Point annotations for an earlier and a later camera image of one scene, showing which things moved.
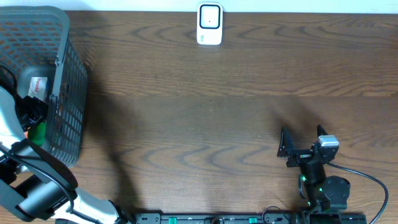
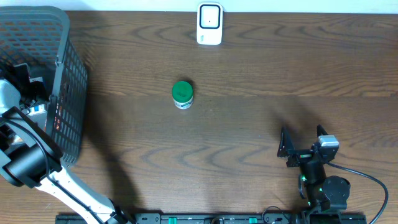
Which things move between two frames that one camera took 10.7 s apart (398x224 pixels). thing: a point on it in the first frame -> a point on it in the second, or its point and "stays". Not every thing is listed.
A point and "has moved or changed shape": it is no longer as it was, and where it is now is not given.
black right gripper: (286, 149) stays
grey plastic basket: (35, 42) stays
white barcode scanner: (209, 23) stays
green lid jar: (37, 133) has moved or changed shape
